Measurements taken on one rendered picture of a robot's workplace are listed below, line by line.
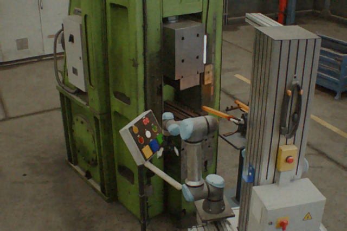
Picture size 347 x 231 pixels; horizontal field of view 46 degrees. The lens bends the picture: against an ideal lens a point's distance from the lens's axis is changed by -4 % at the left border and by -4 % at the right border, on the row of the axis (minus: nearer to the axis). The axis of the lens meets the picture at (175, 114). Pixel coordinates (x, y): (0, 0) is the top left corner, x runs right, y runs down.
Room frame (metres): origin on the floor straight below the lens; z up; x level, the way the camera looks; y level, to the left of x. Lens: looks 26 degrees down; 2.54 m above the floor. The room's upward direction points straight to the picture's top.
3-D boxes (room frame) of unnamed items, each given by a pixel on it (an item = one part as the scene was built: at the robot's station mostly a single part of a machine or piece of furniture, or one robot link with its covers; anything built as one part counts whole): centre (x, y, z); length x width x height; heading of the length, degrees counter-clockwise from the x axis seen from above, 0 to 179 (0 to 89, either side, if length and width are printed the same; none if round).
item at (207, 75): (3.44, -0.28, 1.27); 0.09 x 0.02 x 0.17; 129
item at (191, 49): (3.33, -0.02, 1.56); 0.42 x 0.39 x 0.40; 39
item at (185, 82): (3.30, 0.01, 1.32); 0.42 x 0.20 x 0.10; 39
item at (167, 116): (2.60, 0.05, 1.23); 0.09 x 0.08 x 0.11; 21
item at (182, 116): (3.30, 0.01, 0.96); 0.42 x 0.20 x 0.09; 39
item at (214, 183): (2.18, -0.24, 0.98); 0.13 x 0.12 x 0.14; 111
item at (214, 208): (2.19, -0.25, 0.87); 0.15 x 0.15 x 0.10
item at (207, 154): (3.35, -0.02, 0.69); 0.56 x 0.38 x 0.45; 39
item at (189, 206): (3.35, -0.02, 0.23); 0.55 x 0.37 x 0.47; 39
